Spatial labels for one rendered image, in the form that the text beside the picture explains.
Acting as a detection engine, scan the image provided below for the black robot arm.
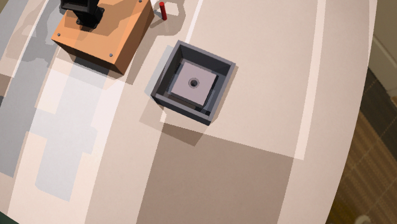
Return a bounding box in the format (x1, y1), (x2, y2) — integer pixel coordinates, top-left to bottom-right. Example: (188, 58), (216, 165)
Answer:
(61, 0), (105, 29)

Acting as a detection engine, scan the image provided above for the dark red peg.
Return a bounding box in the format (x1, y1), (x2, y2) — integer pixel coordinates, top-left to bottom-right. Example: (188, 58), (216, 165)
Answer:
(159, 2), (167, 20)

